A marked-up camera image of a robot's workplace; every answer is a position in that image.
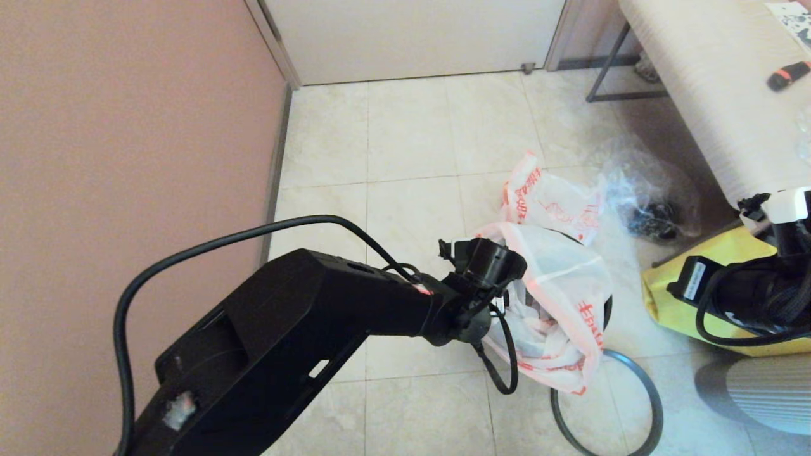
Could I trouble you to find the new white orange-print bag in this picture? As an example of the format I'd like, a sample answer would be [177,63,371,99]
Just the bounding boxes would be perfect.
[472,222,614,395]

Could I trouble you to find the grey bin rim ring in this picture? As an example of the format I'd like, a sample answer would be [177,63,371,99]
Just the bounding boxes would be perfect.
[550,351,664,456]

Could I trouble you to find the used white red-drawstring trash bag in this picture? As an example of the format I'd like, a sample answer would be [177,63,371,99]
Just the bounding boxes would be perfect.
[501,152,606,246]

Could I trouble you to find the yellow fabric tote bag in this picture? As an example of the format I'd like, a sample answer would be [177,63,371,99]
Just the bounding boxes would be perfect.
[641,225,811,357]

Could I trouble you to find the black round trash bin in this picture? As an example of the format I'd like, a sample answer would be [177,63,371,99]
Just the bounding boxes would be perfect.
[551,228,614,330]

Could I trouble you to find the clear plastic bag dark contents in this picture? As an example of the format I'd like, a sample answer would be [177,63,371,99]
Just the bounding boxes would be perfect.
[599,136,701,241]

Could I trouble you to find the grey ribbed round object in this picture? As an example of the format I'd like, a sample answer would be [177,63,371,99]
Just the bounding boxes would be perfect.
[694,353,811,438]

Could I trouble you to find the crumpled clear plastic wrap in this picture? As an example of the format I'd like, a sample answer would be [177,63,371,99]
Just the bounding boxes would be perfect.
[795,104,811,167]

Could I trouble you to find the black orange marker pen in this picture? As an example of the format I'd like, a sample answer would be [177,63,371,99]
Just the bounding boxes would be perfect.
[765,62,811,94]

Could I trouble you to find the black-white printed paper sheet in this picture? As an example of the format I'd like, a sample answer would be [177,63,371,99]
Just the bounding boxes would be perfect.
[763,3,811,58]

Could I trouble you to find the white door panel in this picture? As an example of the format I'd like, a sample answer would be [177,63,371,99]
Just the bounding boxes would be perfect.
[263,0,568,86]

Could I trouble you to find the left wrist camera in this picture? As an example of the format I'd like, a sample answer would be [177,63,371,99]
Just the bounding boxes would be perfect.
[438,237,528,295]

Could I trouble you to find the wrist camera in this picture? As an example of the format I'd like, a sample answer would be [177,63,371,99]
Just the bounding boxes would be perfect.
[438,237,528,295]
[738,187,811,255]

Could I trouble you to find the black cable with plug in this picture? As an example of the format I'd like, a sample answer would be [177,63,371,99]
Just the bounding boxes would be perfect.
[472,304,519,395]

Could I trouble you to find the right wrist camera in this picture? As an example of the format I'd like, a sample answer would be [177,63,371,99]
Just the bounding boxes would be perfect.
[738,187,811,255]

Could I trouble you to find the long black left arm cable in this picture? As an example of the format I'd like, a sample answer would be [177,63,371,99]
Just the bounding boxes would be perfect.
[113,215,422,456]

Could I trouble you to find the black metal table frame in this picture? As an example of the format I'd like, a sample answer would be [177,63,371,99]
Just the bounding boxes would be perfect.
[584,24,666,103]

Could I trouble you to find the grey door frame strip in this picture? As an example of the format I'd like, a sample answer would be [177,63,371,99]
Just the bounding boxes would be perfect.
[246,0,303,89]
[544,0,578,72]

